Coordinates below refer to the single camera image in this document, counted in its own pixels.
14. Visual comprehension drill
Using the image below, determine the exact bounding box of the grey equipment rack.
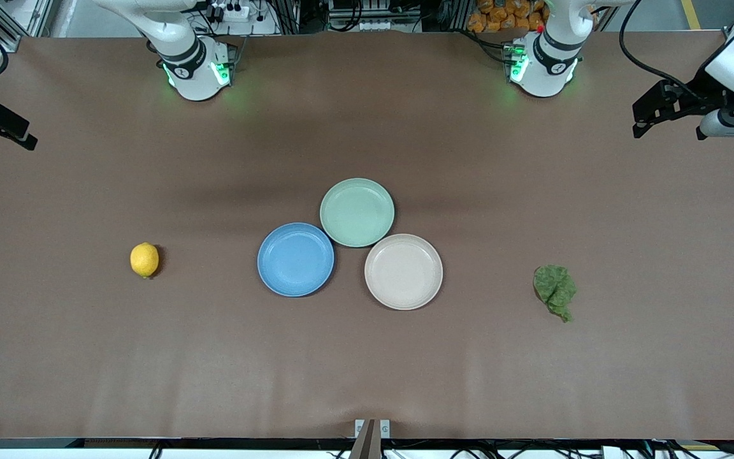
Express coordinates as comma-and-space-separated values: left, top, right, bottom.
327, 0, 425, 33

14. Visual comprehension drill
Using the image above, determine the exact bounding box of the green round plate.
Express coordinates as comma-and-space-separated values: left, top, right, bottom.
319, 178, 396, 248

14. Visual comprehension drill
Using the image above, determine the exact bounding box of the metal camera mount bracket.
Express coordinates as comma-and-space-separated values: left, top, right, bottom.
349, 418, 392, 459

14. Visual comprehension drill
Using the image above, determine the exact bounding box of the white power strip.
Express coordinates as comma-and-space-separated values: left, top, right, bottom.
209, 2, 252, 24

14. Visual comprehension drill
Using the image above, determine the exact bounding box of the black cable at arm base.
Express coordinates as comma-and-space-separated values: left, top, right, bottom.
463, 29, 514, 64

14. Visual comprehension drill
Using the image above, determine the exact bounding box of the yellow lemon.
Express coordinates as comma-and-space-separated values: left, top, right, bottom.
130, 242, 160, 279

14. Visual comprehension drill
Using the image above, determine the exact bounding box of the green lettuce leaf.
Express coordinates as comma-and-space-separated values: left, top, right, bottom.
533, 265, 577, 323

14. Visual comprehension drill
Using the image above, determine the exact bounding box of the blue round plate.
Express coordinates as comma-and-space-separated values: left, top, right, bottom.
257, 222, 336, 298

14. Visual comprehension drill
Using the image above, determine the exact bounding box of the bag of orange fruits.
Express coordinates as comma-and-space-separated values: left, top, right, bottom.
467, 0, 549, 34

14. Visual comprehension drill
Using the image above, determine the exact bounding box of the beige round plate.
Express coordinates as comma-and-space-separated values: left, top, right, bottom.
364, 233, 444, 311

